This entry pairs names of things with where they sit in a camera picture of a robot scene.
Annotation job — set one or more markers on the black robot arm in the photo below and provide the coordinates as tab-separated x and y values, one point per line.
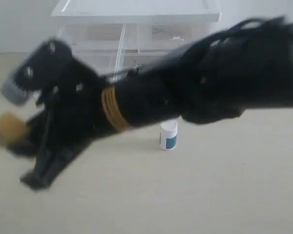
248	66

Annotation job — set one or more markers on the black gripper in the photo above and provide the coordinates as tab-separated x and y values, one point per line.
79	109

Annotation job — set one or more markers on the yellow cheese wedge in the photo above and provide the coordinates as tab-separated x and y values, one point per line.
12	128

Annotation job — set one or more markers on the white bottle with teal label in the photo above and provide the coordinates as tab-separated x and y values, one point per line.
168	134

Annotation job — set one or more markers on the clear wide middle drawer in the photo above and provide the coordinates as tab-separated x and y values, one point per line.
129	59

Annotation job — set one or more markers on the white plastic drawer cabinet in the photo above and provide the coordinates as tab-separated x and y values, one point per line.
153	12

